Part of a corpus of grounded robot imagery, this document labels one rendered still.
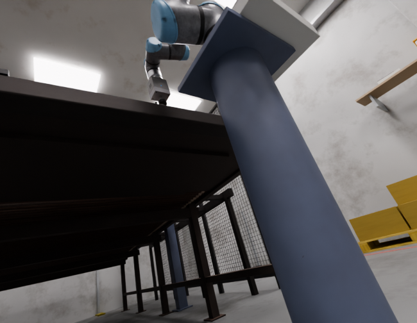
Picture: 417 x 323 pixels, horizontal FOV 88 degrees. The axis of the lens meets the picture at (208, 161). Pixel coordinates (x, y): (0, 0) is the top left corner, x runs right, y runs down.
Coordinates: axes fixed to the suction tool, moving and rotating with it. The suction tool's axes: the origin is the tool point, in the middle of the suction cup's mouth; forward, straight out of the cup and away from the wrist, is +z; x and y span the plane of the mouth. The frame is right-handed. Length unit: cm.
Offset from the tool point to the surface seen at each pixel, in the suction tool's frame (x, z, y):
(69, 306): -499, 61, -7
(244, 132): 43, 51, 10
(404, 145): 25, 10, -391
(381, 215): -26, 88, -282
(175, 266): -176, 65, -77
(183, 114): 16.9, 22.1, 4.2
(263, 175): 43, 62, 11
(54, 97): 14, 22, 45
